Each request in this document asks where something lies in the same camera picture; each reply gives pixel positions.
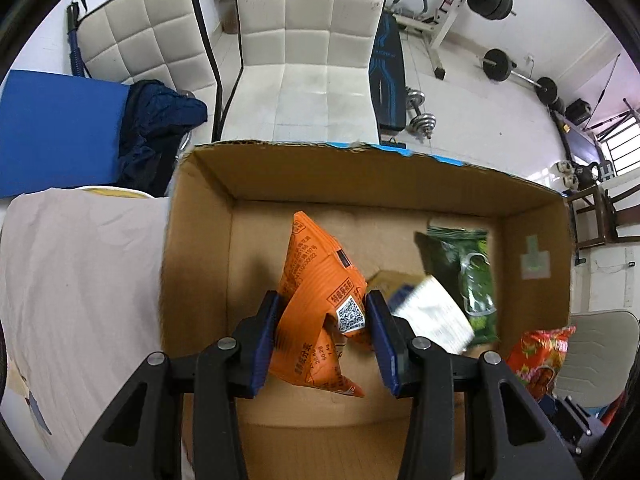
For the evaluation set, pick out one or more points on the red flowery snack packet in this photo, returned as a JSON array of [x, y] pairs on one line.
[[540, 355]]

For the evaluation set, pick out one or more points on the green snack packet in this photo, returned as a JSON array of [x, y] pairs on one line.
[[465, 280]]

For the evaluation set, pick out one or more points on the chrome dumbbell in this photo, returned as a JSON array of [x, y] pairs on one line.
[[419, 110]]

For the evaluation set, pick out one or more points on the beige cloth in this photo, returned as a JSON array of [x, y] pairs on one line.
[[80, 300]]

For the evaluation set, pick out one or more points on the blue and black umbrella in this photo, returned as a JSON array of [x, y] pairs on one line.
[[75, 40]]

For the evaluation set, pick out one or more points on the white and yellow snack packet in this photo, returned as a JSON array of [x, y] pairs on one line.
[[425, 310]]

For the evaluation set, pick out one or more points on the wooden chair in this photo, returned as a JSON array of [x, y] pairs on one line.
[[602, 210]]

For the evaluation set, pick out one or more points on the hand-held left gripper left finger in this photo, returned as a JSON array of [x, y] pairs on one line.
[[262, 340]]

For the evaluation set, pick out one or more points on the dark blue jacket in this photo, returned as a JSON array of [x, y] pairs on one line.
[[155, 130]]

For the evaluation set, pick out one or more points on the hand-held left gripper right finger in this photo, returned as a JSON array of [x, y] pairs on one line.
[[384, 345]]

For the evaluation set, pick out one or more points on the orange snack packet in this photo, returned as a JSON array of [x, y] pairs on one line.
[[310, 320]]

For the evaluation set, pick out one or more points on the black and blue workout bench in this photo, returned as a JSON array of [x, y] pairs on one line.
[[387, 90]]

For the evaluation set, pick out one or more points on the white quilted chair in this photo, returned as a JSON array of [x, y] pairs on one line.
[[310, 60], [150, 40]]

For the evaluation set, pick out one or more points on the cardboard box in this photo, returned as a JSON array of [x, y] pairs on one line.
[[350, 200]]

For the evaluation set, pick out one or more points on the white weight rack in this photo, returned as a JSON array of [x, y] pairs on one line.
[[445, 15]]

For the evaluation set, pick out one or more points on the blue mat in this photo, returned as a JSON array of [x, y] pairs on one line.
[[55, 130]]

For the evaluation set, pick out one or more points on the grey chair seat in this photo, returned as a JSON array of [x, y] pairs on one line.
[[597, 355]]

